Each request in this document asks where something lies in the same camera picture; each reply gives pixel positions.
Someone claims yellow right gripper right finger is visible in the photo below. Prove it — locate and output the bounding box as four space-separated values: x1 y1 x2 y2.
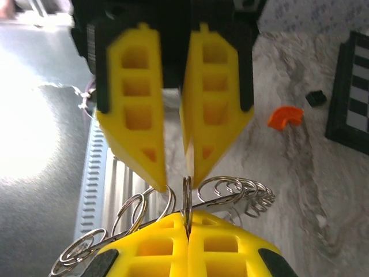
189 210 298 277

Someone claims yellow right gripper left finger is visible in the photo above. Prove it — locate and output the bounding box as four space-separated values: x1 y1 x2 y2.
83 212 190 277

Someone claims large metal ring of keyrings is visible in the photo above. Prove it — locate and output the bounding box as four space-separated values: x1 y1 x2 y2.
50 174 277 275

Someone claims orange curved plastic piece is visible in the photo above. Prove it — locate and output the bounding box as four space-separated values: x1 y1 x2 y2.
267 106 305 132

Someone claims small black plastic block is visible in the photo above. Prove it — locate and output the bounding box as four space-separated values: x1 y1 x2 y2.
305 90 328 108

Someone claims grey metal sheet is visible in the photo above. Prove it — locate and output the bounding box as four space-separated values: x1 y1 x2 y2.
0 17 97 277

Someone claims black and white chessboard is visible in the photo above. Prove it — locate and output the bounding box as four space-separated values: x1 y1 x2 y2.
325 30 369 152

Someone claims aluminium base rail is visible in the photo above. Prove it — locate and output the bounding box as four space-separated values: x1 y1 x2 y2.
104 148 174 230

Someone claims white slotted cable duct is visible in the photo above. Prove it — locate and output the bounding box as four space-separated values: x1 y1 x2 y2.
73 114 109 241

